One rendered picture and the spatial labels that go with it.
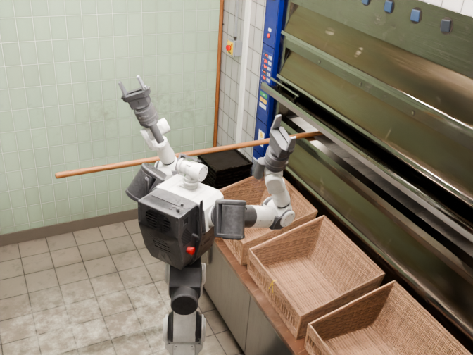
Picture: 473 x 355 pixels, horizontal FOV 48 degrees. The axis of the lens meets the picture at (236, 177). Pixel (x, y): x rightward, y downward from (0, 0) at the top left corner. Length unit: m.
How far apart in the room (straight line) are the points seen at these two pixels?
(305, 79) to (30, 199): 2.20
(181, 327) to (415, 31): 1.66
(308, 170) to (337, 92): 0.55
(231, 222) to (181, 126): 2.25
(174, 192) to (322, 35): 1.28
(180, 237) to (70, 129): 2.08
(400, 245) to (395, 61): 0.85
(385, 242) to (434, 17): 1.07
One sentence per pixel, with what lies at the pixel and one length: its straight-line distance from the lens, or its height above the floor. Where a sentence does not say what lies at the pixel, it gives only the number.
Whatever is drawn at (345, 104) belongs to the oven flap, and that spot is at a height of 1.52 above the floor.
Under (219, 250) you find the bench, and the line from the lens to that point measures 3.18.
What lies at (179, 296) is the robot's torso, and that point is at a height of 1.01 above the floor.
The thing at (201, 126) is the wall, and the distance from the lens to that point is 4.26.
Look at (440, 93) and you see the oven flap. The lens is 2.32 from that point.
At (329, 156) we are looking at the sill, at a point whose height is 1.18.
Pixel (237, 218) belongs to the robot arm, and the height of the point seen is 1.37.
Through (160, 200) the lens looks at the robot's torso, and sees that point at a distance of 2.07.
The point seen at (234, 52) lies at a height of 1.44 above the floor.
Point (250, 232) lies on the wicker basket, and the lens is 3.31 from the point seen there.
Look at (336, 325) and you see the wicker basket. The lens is 2.68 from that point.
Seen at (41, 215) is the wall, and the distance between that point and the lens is 4.25.
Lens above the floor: 2.50
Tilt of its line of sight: 29 degrees down
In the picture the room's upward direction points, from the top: 4 degrees clockwise
